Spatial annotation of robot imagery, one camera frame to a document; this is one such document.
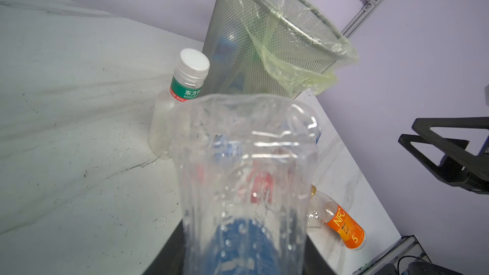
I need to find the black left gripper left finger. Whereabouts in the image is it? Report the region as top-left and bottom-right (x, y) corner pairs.
(143, 220), (186, 275)

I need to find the grey mesh waste bin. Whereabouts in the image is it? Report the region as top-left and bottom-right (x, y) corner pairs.
(201, 0), (345, 100)

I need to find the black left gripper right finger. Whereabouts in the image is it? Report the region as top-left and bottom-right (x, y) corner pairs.
(303, 235), (336, 275)

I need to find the aluminium front rail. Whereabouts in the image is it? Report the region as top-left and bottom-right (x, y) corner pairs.
(354, 235), (432, 275)

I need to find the green plastic bin liner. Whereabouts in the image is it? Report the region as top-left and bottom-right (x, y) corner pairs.
(215, 0), (360, 96)

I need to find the clear bottle blue label white cap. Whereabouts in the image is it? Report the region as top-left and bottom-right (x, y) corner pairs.
(168, 94), (320, 274)

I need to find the small bottle blue label near bin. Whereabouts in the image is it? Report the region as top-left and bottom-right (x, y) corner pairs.
(212, 134), (243, 161)

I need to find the red cap clear bottle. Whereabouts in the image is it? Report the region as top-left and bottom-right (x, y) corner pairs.
(187, 164), (274, 207)

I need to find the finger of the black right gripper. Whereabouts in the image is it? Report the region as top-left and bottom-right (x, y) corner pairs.
(412, 117), (488, 168)
(398, 133), (471, 184)

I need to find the orange NFC juice bottle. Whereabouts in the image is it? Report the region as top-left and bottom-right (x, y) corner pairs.
(307, 185), (367, 250)

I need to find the clear bottle green neck label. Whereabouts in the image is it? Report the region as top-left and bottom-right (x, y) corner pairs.
(148, 48), (210, 160)

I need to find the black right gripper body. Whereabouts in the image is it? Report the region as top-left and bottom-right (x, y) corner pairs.
(439, 137), (488, 194)

